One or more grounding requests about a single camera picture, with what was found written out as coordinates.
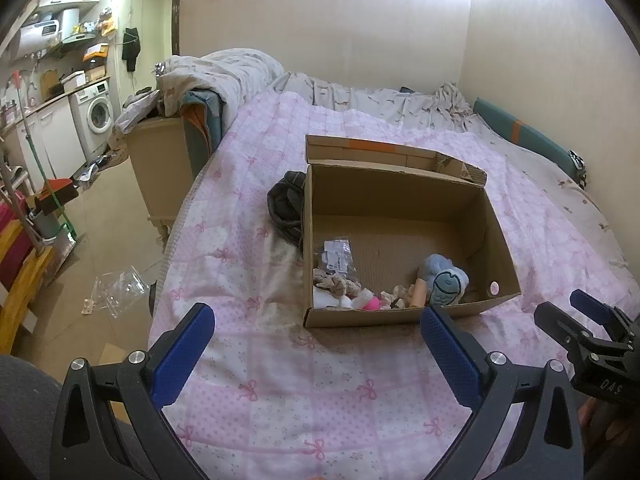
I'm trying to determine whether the blue plush slipper toy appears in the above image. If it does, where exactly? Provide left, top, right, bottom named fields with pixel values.
left=418, top=254, right=470, bottom=308

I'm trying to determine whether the orange brown tube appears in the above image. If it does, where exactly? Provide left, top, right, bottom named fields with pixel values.
left=410, top=278, right=428, bottom=309

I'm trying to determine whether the cream scrunchie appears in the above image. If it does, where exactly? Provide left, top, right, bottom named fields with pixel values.
left=378, top=285, right=414, bottom=310

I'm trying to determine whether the white labelled plastic packet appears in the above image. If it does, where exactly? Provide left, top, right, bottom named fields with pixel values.
left=320, top=238, right=356, bottom=276

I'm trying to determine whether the white sock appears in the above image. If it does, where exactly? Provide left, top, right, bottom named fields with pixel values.
left=314, top=287, right=374, bottom=310

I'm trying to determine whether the person right hand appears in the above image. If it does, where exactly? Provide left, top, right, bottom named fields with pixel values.
left=578, top=398, right=640, bottom=479

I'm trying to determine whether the grey trouser knee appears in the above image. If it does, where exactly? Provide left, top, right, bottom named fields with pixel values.
left=1, top=354, right=62, bottom=479

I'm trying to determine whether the clear plastic bag on floor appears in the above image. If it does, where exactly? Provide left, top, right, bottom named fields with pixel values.
left=81, top=266, right=150, bottom=318

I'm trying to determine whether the yellow wooden rack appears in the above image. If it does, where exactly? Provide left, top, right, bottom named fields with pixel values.
left=1, top=205, right=54, bottom=354

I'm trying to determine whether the pink bow quilt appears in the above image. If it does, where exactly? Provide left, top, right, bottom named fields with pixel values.
left=151, top=89, right=639, bottom=479

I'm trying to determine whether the teal headboard cushion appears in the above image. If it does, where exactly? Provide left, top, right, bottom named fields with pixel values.
left=473, top=98, right=587, bottom=188

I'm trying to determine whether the open cardboard box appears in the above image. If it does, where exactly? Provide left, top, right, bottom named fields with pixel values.
left=303, top=136, right=521, bottom=328

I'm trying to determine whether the cardboard bedside box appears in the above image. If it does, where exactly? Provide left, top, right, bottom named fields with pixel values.
left=125, top=118, right=194, bottom=243

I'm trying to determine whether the dark grey garment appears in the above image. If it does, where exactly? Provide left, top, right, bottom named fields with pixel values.
left=267, top=171, right=306, bottom=252

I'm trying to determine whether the white washing machine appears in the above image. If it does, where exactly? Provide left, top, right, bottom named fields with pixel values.
left=68, top=78, right=114, bottom=162

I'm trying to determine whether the black hanging garment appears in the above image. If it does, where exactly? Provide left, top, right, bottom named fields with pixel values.
left=122, top=27, right=141, bottom=74

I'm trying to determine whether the white water heater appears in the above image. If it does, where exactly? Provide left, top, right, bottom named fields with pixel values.
left=14, top=20, right=61, bottom=58

